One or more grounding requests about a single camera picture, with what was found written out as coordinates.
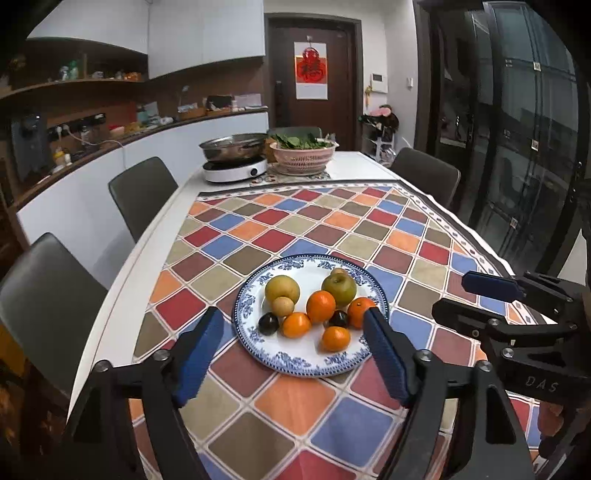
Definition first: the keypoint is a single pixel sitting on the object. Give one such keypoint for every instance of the white card box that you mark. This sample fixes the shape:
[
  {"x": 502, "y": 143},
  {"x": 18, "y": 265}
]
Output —
[{"x": 247, "y": 100}]

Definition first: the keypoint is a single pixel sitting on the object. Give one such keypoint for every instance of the large orange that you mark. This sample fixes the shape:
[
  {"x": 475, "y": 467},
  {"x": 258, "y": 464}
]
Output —
[
  {"x": 321, "y": 306},
  {"x": 360, "y": 311}
]

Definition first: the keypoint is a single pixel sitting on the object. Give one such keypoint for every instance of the white induction cooker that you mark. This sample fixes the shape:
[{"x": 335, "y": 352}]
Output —
[{"x": 235, "y": 171}]

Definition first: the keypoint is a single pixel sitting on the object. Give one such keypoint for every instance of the red lidded container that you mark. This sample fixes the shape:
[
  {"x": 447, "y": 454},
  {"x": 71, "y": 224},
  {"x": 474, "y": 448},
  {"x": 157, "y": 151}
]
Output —
[{"x": 117, "y": 129}]

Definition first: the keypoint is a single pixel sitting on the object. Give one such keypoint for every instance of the white desk lamp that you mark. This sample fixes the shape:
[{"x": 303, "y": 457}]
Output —
[{"x": 183, "y": 97}]

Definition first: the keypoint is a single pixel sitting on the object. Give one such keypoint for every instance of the white sideboard counter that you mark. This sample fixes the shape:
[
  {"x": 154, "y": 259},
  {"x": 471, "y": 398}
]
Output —
[{"x": 69, "y": 203}]

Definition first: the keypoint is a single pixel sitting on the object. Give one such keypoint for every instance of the green apple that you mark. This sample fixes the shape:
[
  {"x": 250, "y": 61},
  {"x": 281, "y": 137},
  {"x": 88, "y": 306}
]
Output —
[{"x": 339, "y": 290}]

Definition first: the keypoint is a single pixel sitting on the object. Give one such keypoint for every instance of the black picture frame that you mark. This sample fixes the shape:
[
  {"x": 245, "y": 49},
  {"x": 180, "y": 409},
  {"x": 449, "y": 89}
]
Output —
[{"x": 219, "y": 102}]

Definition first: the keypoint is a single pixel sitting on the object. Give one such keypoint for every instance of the grey dining chair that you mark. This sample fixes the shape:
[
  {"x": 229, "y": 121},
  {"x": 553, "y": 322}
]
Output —
[
  {"x": 427, "y": 177},
  {"x": 46, "y": 304},
  {"x": 143, "y": 194}
]

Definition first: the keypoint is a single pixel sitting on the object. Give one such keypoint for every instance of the small orange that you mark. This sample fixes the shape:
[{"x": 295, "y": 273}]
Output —
[
  {"x": 336, "y": 338},
  {"x": 296, "y": 324}
]

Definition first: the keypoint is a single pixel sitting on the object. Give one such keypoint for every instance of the white intercom panel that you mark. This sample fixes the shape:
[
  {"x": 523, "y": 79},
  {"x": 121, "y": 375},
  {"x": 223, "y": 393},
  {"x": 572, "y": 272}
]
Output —
[{"x": 379, "y": 83}]

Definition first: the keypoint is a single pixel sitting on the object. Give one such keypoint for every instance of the blue and white patterned plate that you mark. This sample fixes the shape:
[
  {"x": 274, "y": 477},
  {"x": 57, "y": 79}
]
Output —
[{"x": 300, "y": 360}]

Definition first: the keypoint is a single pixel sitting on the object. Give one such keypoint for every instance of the person's right hand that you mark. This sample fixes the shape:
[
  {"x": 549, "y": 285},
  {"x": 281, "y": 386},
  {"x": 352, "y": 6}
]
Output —
[{"x": 549, "y": 420}]

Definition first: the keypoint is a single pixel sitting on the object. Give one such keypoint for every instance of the colourful chequered tablecloth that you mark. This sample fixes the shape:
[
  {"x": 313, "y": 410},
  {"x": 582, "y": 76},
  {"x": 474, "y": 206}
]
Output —
[{"x": 295, "y": 221}]

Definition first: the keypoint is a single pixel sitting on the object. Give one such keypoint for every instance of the white upper cabinets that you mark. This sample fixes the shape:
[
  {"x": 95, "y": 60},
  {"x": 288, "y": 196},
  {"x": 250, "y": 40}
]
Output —
[{"x": 203, "y": 32}]

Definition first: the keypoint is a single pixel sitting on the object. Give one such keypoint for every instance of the red and white wall calendar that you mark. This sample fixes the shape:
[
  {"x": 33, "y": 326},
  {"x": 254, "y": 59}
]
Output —
[{"x": 311, "y": 69}]

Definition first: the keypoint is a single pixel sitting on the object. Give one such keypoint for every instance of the pink plush toy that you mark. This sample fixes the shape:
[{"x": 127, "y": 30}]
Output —
[{"x": 384, "y": 110}]

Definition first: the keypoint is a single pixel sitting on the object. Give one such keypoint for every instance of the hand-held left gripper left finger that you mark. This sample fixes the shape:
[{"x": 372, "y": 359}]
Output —
[{"x": 198, "y": 355}]

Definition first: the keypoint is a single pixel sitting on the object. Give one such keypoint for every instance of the dark brown door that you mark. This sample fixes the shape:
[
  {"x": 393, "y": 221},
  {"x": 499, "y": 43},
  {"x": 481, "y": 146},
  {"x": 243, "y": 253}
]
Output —
[{"x": 346, "y": 83}]

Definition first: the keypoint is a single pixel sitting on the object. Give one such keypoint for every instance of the steel hot pot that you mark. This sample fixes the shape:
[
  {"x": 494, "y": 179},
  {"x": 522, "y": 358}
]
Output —
[{"x": 233, "y": 146}]

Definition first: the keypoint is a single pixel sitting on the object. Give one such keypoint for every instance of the black power strip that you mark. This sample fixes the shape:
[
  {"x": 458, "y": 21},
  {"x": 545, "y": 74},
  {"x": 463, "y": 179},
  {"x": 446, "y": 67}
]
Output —
[{"x": 94, "y": 117}]

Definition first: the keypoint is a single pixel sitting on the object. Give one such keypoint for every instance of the yellow bottle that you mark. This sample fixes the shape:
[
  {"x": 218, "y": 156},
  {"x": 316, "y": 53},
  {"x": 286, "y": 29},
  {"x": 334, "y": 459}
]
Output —
[{"x": 60, "y": 158}]

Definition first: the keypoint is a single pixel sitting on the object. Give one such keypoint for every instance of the patterned placemat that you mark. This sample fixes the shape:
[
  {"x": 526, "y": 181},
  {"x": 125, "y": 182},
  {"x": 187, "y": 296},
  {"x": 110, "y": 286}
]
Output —
[{"x": 300, "y": 177}]

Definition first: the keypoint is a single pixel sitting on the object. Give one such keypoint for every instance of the yellow pear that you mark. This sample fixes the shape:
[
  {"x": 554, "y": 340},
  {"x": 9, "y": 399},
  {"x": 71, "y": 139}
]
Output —
[{"x": 282, "y": 288}]

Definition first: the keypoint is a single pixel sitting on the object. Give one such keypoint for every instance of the white storage rack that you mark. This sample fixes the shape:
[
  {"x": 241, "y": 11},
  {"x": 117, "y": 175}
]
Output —
[{"x": 381, "y": 143}]

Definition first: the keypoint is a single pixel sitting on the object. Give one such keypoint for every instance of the black framed glass doors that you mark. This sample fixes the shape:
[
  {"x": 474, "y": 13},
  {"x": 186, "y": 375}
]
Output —
[{"x": 508, "y": 115}]

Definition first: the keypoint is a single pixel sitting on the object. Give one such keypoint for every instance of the small brown round fruit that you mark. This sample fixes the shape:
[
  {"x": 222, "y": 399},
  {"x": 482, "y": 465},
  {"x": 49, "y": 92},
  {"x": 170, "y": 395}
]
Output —
[
  {"x": 339, "y": 271},
  {"x": 282, "y": 307}
]

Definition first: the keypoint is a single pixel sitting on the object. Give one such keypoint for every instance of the green leafy vegetables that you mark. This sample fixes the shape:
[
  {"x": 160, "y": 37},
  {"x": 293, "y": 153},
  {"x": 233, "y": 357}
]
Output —
[{"x": 298, "y": 140}]

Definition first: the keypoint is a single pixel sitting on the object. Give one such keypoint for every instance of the dark water dispenser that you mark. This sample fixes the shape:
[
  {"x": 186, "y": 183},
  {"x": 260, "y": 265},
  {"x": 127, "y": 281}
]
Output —
[{"x": 30, "y": 143}]

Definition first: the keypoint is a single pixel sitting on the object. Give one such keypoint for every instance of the wooden wall shelf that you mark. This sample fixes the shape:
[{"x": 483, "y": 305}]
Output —
[{"x": 69, "y": 85}]

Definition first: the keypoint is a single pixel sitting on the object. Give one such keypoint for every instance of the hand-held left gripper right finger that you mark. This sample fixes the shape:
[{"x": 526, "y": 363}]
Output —
[{"x": 385, "y": 360}]

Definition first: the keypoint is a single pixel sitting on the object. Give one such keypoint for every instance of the wicker tray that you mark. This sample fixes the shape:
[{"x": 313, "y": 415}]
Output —
[{"x": 191, "y": 113}]

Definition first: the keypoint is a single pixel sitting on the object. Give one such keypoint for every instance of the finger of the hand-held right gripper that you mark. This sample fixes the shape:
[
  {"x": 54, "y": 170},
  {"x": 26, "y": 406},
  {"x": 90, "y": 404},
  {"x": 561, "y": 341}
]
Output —
[
  {"x": 461, "y": 314},
  {"x": 491, "y": 285}
]

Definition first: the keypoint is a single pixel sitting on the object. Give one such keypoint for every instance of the pink plastic basket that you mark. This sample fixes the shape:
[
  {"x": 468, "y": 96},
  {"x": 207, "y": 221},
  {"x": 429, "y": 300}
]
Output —
[{"x": 300, "y": 159}]

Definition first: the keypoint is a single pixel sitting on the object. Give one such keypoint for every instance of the dark purple plum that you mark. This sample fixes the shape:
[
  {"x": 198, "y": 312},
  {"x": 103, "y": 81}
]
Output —
[
  {"x": 338, "y": 319},
  {"x": 268, "y": 323}
]

